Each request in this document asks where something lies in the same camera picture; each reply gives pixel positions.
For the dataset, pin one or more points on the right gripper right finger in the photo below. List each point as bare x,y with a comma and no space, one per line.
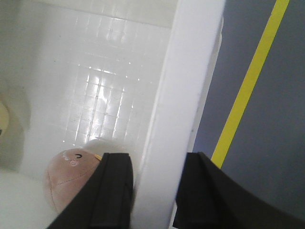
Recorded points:
208,199

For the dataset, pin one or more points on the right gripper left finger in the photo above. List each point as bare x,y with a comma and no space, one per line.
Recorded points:
105,201

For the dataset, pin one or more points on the pink peach plush toy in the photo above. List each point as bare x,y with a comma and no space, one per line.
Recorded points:
66,174

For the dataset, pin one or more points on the white plastic tote box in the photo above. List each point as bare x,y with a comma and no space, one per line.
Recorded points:
108,76

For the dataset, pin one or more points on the cream round plush toy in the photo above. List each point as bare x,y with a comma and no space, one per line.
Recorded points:
4,119

